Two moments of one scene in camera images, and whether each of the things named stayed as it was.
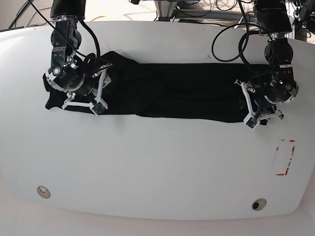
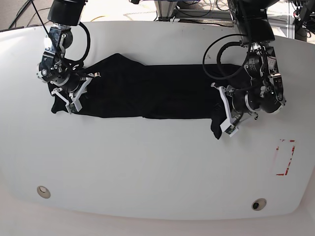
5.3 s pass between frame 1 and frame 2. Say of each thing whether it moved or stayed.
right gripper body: moved
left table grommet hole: stayed
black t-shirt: stayed
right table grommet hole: stayed
